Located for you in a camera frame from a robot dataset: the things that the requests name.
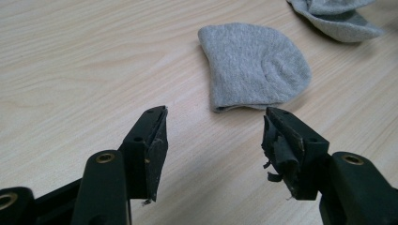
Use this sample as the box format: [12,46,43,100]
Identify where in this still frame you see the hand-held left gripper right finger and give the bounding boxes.
[261,106,330,202]

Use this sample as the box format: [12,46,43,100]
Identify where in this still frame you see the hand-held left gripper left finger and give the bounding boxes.
[119,105,169,204]

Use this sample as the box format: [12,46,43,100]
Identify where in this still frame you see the grey sock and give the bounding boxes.
[197,22,313,113]
[285,0,385,44]

